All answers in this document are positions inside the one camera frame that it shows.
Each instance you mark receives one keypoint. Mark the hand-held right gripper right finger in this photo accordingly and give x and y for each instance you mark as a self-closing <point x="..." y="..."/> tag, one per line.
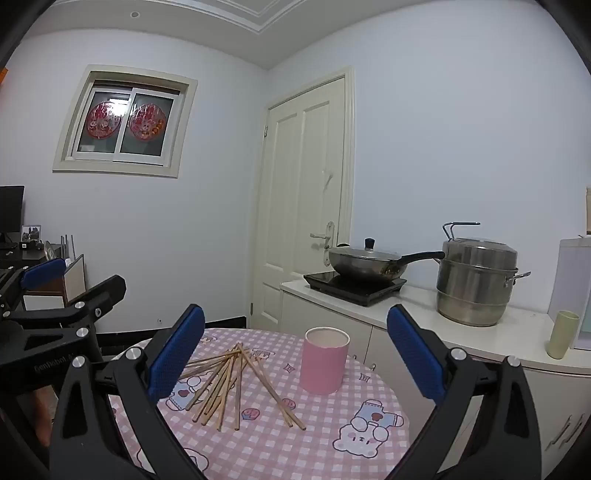
<point x="415" y="355"/>

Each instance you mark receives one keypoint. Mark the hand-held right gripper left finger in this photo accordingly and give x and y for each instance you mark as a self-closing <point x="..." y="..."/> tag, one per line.
<point x="178" y="355"/>

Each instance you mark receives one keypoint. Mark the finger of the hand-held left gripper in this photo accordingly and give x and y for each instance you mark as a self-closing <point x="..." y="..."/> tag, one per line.
<point x="104" y="290"/>
<point x="44" y="273"/>

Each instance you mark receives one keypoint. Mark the bunch of wooden chopsticks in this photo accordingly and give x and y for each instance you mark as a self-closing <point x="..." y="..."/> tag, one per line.
<point x="238" y="392"/>

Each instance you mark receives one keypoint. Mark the pink cylindrical cup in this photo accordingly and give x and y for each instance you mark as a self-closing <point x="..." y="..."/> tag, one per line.
<point x="323" y="369"/>

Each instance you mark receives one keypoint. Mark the white side cabinet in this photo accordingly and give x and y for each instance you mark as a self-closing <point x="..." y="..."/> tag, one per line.
<point x="74" y="281"/>

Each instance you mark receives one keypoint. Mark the small metal rack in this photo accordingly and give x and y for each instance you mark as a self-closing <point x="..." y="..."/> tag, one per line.
<point x="69" y="249"/>

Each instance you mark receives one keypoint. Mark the black computer monitor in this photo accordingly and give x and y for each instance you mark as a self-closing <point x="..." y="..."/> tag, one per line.
<point x="11" y="207"/>

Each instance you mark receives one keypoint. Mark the black induction cooktop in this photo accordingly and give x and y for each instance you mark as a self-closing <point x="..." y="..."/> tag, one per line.
<point x="360" y="290"/>

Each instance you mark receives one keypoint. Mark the stainless steel steamer pot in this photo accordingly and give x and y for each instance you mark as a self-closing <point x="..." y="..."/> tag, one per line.
<point x="475" y="286"/>

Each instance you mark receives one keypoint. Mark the white counter cabinet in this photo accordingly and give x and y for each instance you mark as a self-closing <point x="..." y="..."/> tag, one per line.
<point x="508" y="341"/>

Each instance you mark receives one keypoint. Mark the wok lid black knob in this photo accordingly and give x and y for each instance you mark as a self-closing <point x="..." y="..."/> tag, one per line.
<point x="364" y="251"/>

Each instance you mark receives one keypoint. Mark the pink checked cartoon tablecloth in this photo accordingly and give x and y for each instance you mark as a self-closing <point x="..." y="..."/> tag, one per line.
<point x="286" y="443"/>

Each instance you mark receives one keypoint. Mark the pale green cup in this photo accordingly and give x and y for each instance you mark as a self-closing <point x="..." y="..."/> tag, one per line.
<point x="563" y="334"/>

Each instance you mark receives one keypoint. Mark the red round window decoration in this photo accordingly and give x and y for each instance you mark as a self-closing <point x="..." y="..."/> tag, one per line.
<point x="147" y="122"/>
<point x="104" y="120"/>

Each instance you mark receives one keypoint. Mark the cream framed sliding window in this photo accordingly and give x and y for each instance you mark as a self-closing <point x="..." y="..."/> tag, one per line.
<point x="124" y="124"/>

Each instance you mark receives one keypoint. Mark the white boxy appliance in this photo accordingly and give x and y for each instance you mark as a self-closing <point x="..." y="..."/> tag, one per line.
<point x="570" y="277"/>

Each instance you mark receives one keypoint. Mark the cream panelled door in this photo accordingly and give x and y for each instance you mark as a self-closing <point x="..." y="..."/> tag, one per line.
<point x="300" y="184"/>

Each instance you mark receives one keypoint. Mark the small photo frame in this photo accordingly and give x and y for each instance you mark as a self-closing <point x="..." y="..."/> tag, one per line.
<point x="31" y="233"/>

